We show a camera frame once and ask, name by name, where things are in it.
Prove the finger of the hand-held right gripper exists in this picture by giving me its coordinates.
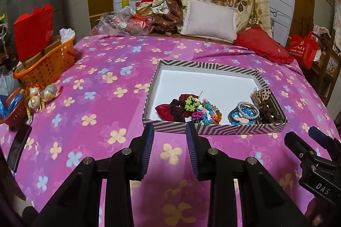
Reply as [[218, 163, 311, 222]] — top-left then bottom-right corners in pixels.
[[308, 126, 341, 161], [284, 132, 320, 163]]

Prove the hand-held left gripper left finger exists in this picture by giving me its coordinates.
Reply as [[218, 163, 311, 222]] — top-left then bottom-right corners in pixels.
[[32, 123, 155, 227]]

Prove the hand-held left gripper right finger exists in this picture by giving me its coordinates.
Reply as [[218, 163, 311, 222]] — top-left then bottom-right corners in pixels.
[[186, 122, 311, 227]]

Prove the striped cardboard box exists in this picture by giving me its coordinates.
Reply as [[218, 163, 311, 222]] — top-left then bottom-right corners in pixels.
[[142, 60, 288, 135]]

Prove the teal flower bead bracelet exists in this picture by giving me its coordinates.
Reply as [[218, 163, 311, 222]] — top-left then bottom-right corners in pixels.
[[200, 102, 219, 125]]

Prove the rainbow bead bracelet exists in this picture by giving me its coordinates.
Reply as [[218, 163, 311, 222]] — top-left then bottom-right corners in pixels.
[[202, 100, 223, 125]]

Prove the black scrunchie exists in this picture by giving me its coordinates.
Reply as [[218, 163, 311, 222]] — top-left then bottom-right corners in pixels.
[[170, 99, 192, 117]]

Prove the green bead bracelet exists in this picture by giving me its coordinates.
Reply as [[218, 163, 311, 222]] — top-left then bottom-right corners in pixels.
[[184, 97, 201, 111]]

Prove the blue bead bracelet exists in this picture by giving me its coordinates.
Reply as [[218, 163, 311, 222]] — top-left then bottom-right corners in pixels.
[[228, 107, 257, 126]]

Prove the silver woven bracelet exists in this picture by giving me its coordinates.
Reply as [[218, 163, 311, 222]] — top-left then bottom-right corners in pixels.
[[237, 102, 259, 119]]

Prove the leopard print bow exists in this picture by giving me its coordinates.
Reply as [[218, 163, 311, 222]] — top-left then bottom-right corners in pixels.
[[250, 88, 275, 107]]

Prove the wooden rack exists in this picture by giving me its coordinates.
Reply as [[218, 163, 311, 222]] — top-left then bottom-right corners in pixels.
[[310, 27, 341, 107]]

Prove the red shopping bag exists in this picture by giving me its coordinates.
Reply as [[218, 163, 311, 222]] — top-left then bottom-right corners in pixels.
[[286, 32, 320, 70]]

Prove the purple floral blanket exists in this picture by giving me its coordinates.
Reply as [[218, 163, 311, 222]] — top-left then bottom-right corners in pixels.
[[0, 34, 339, 227]]

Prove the red frilled cushion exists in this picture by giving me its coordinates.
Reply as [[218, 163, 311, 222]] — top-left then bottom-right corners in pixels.
[[233, 26, 295, 65]]

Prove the painted egg ornament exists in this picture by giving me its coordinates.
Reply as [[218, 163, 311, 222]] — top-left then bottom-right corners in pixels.
[[29, 84, 42, 97], [43, 84, 62, 102], [28, 96, 43, 111]]

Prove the black flat device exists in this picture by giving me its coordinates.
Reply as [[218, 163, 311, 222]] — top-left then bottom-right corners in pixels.
[[7, 123, 32, 173]]

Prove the orange plastic basket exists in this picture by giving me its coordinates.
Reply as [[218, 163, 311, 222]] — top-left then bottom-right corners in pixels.
[[13, 36, 76, 86]]

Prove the clear plastic bag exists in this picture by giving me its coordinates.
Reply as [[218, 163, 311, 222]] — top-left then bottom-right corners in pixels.
[[92, 7, 153, 37]]

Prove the white pillow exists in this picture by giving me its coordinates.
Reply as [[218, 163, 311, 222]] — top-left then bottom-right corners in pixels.
[[181, 0, 239, 43]]

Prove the small red basket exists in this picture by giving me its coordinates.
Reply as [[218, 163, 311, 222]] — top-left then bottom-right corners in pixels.
[[0, 87, 30, 126]]

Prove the brown cardboard box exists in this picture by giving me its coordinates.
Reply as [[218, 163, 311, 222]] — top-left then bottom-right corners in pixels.
[[43, 36, 64, 54]]

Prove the white tissue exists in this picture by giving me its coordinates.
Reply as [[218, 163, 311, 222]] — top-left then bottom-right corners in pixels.
[[59, 28, 76, 42]]

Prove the blue foil wrapper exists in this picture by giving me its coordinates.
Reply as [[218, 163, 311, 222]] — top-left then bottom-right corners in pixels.
[[0, 95, 23, 118]]

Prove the red plush toy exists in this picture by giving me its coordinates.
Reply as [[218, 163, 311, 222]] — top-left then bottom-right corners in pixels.
[[136, 0, 157, 14]]

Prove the red paper gift bag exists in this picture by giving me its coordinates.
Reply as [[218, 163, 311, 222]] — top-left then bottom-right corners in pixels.
[[13, 5, 54, 61]]

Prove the red bow hair tie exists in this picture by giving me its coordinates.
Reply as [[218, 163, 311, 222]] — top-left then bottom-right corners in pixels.
[[155, 94, 203, 122]]

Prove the brown bow hair tie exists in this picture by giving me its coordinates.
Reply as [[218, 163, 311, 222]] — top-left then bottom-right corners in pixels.
[[258, 99, 284, 123]]

